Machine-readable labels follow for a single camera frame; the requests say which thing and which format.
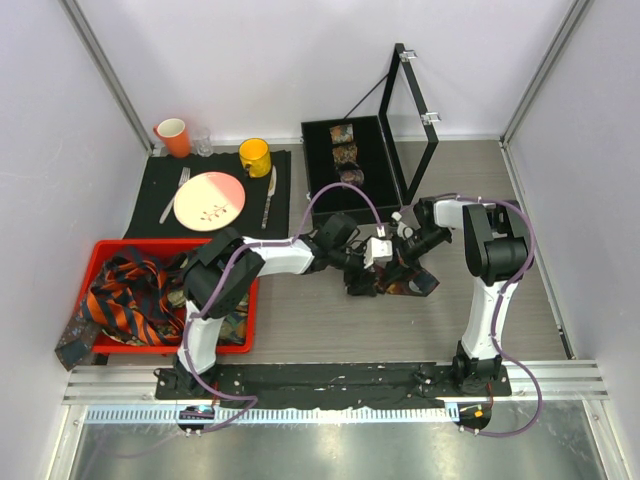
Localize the silver knife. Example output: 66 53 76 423
261 165 277 230

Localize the black placemat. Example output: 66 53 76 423
125 151 291 239

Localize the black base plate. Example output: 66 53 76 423
154 362 512 411

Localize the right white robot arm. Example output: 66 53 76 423
399 194 536 395

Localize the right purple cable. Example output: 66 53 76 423
399 193 546 441

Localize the black tie box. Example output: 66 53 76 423
300 115 404 231

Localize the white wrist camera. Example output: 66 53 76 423
389 211 414 243
363 225 393 269

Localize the silver fork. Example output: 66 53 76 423
158 167 191 224

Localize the dark red patterned tie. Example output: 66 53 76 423
374 265 440 297

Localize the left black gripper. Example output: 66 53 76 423
330 244 379 297

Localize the white cable duct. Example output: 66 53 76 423
85 403 459 425

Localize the black box lid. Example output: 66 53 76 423
378 43 441 205

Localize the rolled tie bottom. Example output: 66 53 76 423
338 168 365 187

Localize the rolled tie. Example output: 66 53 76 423
329 123 354 146
338 168 365 187
332 142 358 166

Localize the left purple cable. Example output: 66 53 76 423
182 183 389 434

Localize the rolled tie middle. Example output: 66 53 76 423
332 142 358 166

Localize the teal floral tie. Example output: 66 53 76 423
219 294 250 346

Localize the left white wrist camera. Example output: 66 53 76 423
363 225 393 269

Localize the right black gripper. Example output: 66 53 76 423
381 228 449 287

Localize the beige woven tie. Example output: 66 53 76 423
167 290 187 308

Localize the pink cream plate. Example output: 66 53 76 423
173 172 246 232

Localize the orange cup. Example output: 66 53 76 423
153 118 191 158

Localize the rolled tie top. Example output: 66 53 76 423
329 123 354 146

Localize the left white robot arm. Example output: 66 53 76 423
175 213 384 399

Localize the red plastic bin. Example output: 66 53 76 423
78 238 259 356

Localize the purple cable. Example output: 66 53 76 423
399 193 546 441
182 183 389 434

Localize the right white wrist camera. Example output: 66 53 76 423
389 211 414 243

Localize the orange navy striped tie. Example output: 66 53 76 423
79 246 189 347

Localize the yellow mug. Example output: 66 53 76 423
238 138 272 178

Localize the navy speckled tie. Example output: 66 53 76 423
55 314 102 371

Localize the clear glass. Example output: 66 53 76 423
191 126 213 157

